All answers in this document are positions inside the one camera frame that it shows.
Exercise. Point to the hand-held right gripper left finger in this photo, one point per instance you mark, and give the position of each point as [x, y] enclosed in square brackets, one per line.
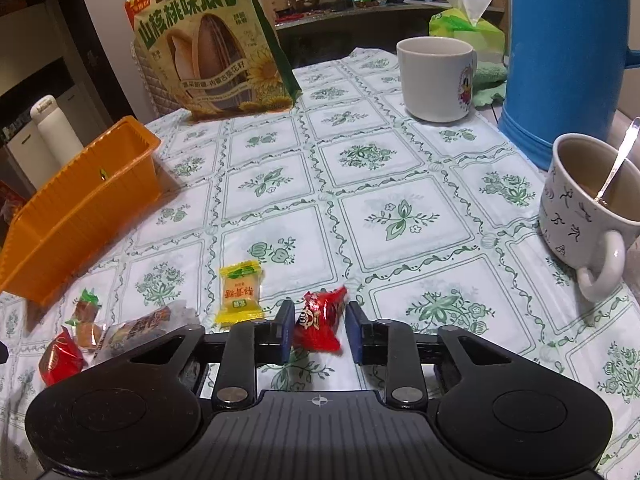
[286, 332]

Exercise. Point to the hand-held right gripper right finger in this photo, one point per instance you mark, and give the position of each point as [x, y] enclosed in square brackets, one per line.
[354, 335]

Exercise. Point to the red snack packet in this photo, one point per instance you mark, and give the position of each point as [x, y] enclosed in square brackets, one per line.
[60, 360]
[317, 322]

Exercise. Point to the yellow snack packet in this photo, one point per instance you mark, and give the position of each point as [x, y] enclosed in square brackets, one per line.
[239, 292]

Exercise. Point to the clear pastry packet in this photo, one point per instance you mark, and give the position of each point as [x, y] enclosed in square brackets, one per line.
[145, 327]

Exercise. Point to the green and orange candy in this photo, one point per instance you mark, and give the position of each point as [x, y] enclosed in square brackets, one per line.
[87, 307]

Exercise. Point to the orange plastic tray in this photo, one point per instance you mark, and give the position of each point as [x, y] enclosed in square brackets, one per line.
[75, 220]

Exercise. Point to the brown wrapped candy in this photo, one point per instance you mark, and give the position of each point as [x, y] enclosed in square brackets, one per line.
[87, 335]

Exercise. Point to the white mug with black figures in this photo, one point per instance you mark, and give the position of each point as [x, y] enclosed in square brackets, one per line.
[565, 220]

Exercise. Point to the beige quilted chair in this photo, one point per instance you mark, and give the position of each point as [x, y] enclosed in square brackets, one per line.
[150, 85]

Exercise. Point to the sunflower seed bag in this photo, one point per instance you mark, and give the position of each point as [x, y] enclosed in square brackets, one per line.
[210, 60]

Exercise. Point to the green cloth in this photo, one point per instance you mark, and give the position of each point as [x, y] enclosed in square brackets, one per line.
[487, 85]

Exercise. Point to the white insulated bottle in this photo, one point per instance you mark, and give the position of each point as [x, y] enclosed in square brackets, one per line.
[55, 135]

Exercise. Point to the dark side table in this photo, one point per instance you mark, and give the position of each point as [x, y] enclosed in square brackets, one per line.
[350, 30]

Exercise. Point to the metal spoon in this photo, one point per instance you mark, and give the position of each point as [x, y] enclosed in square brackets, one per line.
[622, 155]

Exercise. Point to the green tissue pack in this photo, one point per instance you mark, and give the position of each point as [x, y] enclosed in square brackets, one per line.
[480, 35]

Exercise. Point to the dark door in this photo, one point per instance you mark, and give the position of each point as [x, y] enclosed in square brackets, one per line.
[100, 60]

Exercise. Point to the blue thermos jug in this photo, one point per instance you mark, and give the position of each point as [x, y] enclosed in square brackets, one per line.
[560, 60]

